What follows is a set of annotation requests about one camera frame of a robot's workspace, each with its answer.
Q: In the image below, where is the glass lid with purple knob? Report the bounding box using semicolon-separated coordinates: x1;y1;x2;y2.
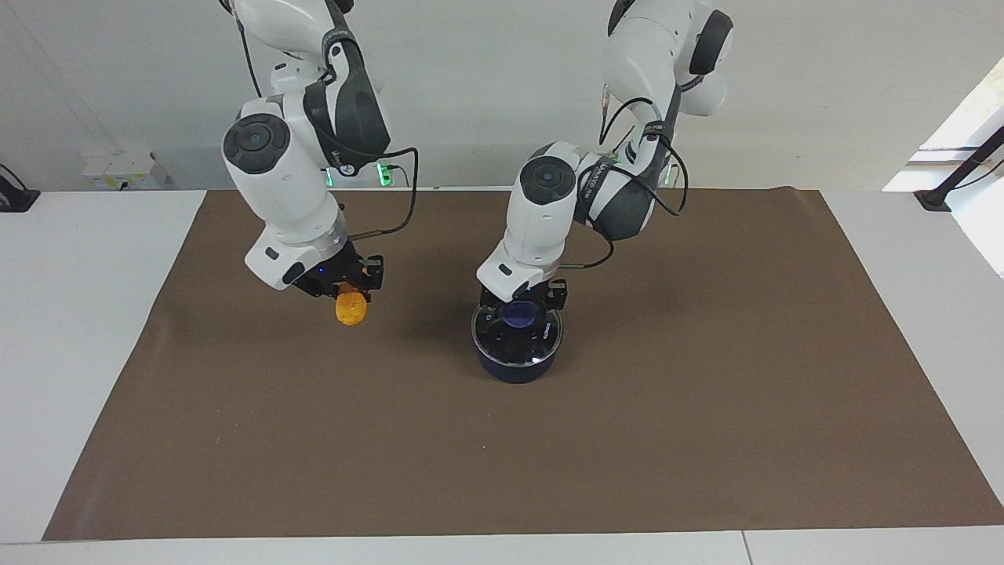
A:
471;301;564;366

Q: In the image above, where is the orange round fruit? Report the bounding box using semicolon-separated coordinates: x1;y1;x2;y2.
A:
335;267;370;327

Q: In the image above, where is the brown table mat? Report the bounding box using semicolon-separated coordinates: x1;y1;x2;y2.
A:
42;187;1004;542

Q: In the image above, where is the white box with stickers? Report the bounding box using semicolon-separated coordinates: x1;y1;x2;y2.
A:
82;151;159;191

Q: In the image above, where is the black clamp base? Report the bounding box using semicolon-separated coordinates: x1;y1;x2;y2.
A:
0;163;41;213

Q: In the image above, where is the dark pot with purple handle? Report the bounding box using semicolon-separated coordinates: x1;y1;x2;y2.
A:
471;302;564;385

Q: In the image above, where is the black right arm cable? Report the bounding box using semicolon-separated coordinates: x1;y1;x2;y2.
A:
345;145;420;241

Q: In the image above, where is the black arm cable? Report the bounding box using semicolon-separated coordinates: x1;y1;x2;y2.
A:
560;97;690;270
345;145;420;241

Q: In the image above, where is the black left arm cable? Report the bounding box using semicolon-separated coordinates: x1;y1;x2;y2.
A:
560;97;690;270

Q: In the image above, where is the black camera stand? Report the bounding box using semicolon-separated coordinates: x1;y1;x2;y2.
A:
914;126;1004;213

